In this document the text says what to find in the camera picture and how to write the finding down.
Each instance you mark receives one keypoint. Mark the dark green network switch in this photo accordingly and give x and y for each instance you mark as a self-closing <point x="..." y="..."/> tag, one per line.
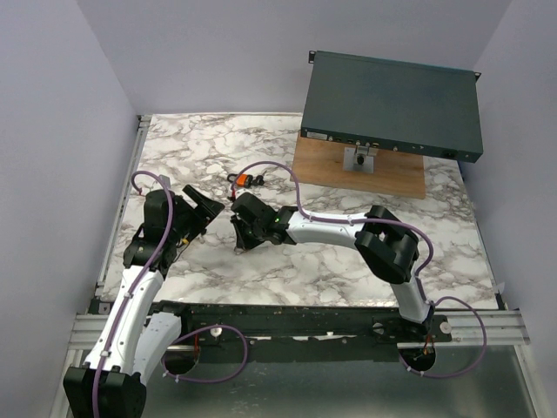
<point x="391" y="105"/>

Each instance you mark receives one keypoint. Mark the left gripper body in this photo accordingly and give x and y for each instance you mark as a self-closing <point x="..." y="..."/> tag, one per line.
<point x="191" y="220"/>

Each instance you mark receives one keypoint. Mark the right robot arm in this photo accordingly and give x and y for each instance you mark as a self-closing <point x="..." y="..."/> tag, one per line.
<point x="388" y="247"/>

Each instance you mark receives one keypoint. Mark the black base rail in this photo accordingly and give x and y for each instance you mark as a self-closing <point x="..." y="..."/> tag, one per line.
<point x="227" y="333"/>

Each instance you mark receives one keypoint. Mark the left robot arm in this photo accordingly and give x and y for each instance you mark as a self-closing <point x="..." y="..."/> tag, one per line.
<point x="113" y="379"/>

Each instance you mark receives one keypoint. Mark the grey lock mount bracket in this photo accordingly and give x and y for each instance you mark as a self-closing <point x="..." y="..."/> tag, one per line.
<point x="359" y="159"/>

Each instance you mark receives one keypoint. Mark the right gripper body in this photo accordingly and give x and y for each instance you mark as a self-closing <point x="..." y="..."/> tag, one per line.
<point x="250" y="237"/>

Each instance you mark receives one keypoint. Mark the wooden board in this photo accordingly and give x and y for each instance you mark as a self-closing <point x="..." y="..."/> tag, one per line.
<point x="330" y="164"/>

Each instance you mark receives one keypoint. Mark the orange padlock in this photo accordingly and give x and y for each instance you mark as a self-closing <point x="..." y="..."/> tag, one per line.
<point x="240" y="180"/>

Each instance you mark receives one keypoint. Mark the aluminium side rail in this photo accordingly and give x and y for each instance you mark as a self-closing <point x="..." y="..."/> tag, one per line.
<point x="144" y="123"/>

